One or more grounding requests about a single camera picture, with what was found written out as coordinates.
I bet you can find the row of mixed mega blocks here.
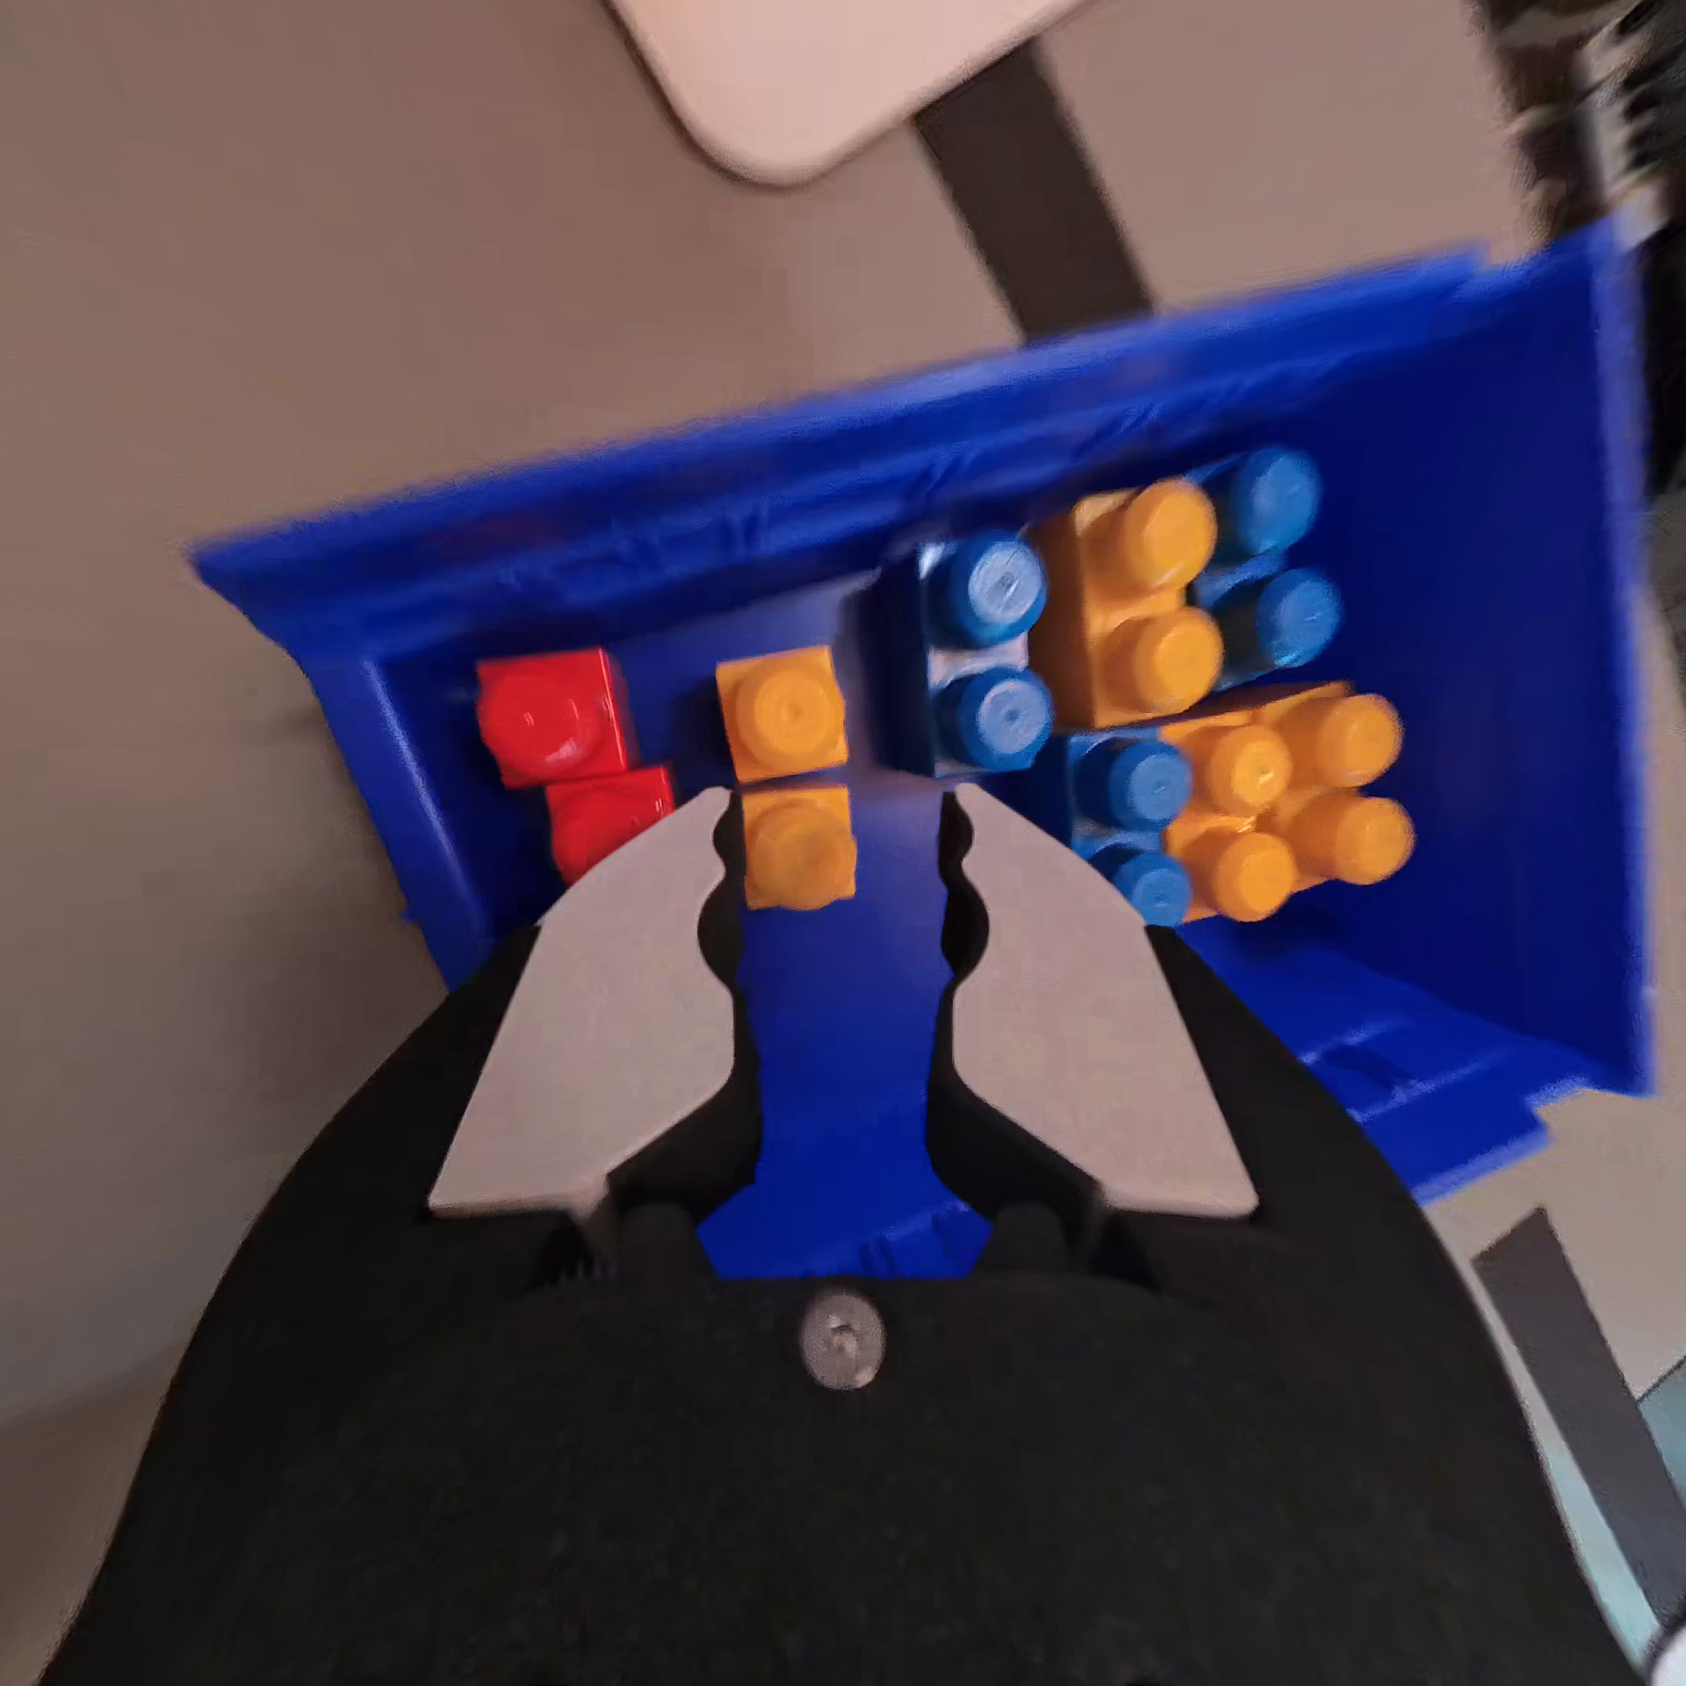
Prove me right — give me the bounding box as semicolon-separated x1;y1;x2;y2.
473;446;1422;930

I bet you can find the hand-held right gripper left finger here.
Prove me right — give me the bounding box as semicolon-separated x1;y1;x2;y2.
424;786;769;1268

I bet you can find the blue plastic bin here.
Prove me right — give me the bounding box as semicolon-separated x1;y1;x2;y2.
188;217;1657;1279

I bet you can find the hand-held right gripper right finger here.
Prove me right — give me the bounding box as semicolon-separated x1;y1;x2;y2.
924;781;1260;1253

